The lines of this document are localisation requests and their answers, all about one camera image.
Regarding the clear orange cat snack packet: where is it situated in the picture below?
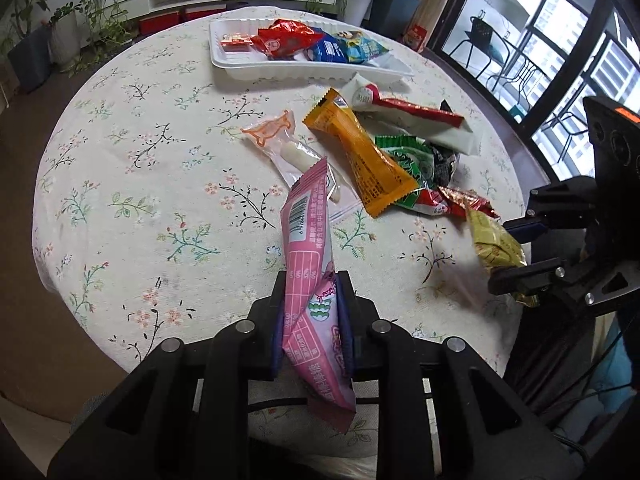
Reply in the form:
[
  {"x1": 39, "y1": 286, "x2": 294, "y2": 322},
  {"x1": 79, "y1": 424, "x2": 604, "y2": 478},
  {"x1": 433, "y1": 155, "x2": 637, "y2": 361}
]
[{"x1": 240, "y1": 110, "x2": 361, "y2": 224}]

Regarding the red paper bag on floor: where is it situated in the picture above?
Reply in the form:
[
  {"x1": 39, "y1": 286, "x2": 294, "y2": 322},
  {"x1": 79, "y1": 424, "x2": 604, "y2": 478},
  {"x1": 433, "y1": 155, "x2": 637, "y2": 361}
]
[{"x1": 402, "y1": 23, "x2": 428, "y2": 53}]

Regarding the light blue panda snack bag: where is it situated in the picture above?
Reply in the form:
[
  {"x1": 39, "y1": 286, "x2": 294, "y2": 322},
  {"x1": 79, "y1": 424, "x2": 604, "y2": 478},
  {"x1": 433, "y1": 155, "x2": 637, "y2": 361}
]
[{"x1": 335, "y1": 30, "x2": 388, "y2": 64}]

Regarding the green wrapped snack packet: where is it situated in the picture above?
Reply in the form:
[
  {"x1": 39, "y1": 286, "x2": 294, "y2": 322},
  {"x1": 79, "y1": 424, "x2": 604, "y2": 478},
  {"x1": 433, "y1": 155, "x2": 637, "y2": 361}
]
[{"x1": 374, "y1": 136, "x2": 447, "y2": 217}]

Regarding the white and red snack packet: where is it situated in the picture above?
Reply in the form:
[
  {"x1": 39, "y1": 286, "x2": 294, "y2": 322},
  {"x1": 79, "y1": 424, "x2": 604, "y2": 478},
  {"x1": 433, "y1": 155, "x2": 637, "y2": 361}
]
[{"x1": 341, "y1": 75, "x2": 482, "y2": 156}]

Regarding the white ribbed plant pot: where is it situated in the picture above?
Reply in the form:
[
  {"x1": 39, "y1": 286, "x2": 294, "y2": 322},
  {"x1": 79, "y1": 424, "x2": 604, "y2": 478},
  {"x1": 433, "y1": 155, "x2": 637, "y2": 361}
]
[{"x1": 50, "y1": 10, "x2": 80, "y2": 72}]

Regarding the gold snack packet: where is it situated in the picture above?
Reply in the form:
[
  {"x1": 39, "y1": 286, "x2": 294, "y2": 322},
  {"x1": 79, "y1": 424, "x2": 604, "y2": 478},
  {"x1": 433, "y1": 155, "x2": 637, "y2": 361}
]
[{"x1": 464, "y1": 205, "x2": 539, "y2": 308}]

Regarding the dark square plant pot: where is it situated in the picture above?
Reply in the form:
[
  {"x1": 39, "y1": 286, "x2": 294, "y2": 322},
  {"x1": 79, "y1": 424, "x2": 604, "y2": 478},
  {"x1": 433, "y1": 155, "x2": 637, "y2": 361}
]
[{"x1": 369, "y1": 0, "x2": 421, "y2": 40}]

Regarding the red storage box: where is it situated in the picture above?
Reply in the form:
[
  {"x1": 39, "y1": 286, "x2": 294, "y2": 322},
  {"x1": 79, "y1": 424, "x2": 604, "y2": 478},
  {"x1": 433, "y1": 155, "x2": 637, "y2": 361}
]
[
  {"x1": 181, "y1": 3, "x2": 227, "y2": 22},
  {"x1": 139, "y1": 10, "x2": 181, "y2": 37}
]

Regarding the white tall plant pot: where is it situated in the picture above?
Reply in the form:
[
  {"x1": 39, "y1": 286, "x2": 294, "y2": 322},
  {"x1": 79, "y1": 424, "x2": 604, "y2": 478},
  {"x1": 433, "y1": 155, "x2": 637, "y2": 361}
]
[{"x1": 344, "y1": 0, "x2": 372, "y2": 26}]

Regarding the black balcony chair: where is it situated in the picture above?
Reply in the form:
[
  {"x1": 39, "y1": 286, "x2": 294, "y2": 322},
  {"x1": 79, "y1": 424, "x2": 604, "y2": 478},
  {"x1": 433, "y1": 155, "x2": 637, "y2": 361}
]
[{"x1": 448, "y1": 16, "x2": 525, "y2": 92}]

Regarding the small red orange packet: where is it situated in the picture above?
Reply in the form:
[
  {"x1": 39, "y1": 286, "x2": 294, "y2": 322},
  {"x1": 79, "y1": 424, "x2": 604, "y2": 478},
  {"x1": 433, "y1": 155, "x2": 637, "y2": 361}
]
[{"x1": 219, "y1": 34, "x2": 254, "y2": 52}]

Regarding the dark blue plant pot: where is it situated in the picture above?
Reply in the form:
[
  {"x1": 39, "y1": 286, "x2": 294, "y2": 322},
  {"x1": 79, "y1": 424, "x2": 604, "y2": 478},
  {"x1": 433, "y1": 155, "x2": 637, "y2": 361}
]
[{"x1": 8, "y1": 26, "x2": 51, "y2": 93}]

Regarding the red snack bag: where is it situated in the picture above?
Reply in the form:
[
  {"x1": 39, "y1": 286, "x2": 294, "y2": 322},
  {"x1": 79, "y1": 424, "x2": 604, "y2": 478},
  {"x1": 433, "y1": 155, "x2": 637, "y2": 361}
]
[{"x1": 250, "y1": 18, "x2": 324, "y2": 58}]

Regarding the brown shiny candy packet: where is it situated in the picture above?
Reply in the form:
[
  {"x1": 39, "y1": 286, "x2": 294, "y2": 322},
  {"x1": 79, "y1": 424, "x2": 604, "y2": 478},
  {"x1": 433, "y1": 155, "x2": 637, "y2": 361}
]
[{"x1": 439, "y1": 186, "x2": 499, "y2": 219}]

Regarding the black sesame snack packet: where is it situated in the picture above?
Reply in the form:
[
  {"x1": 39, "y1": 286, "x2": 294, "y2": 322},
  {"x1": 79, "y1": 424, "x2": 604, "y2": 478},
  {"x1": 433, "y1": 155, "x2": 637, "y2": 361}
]
[{"x1": 427, "y1": 101, "x2": 460, "y2": 186}]

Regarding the floral tablecloth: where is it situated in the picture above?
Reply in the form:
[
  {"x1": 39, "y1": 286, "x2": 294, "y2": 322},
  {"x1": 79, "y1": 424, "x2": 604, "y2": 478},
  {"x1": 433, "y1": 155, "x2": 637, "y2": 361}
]
[{"x1": 32, "y1": 18, "x2": 521, "y2": 372}]

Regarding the pink snack packet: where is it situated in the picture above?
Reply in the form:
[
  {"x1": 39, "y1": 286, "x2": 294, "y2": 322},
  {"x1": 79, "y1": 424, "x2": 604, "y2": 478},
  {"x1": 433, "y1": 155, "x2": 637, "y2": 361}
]
[{"x1": 281, "y1": 159, "x2": 356, "y2": 434}]

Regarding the dark blue Tipo snack bag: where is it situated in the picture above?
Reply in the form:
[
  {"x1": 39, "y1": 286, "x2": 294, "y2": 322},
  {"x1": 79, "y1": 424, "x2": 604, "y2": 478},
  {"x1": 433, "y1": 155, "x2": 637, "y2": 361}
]
[{"x1": 305, "y1": 34, "x2": 348, "y2": 63}]

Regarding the white plastic tray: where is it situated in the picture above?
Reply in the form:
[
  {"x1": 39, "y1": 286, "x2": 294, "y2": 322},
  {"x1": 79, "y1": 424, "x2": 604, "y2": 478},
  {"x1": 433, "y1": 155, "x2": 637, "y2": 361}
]
[{"x1": 209, "y1": 18, "x2": 414, "y2": 84}]

